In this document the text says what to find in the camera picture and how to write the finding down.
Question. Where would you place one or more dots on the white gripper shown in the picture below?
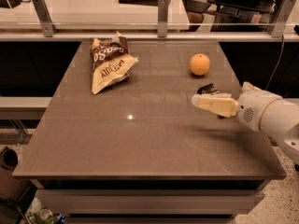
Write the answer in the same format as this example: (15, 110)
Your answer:
(252, 106)

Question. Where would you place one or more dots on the black rxbar chocolate bar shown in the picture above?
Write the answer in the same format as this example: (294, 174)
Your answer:
(208, 89)

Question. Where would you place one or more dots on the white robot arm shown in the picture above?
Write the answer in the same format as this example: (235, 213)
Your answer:
(280, 122)

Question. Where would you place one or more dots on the orange fruit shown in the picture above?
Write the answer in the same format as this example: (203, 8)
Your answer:
(199, 64)

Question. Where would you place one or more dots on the glass barrier panel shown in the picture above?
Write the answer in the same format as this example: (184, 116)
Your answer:
(94, 15)

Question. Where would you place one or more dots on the seated person in background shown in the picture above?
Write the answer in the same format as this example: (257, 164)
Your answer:
(245, 15)

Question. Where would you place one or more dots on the brown beige chip bag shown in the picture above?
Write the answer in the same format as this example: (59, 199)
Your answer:
(112, 61)

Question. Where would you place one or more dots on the brown bin at left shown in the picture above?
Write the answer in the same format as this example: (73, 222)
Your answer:
(11, 188)

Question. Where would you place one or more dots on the right metal glass bracket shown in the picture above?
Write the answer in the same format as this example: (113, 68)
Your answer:
(281, 18)

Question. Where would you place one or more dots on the metal glass bracket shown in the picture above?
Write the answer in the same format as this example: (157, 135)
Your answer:
(162, 24)
(47, 27)
(281, 18)

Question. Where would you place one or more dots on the middle metal glass bracket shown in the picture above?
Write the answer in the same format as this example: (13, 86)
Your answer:
(162, 24)

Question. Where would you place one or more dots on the left metal glass bracket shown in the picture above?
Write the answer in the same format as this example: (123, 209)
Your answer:
(47, 27)

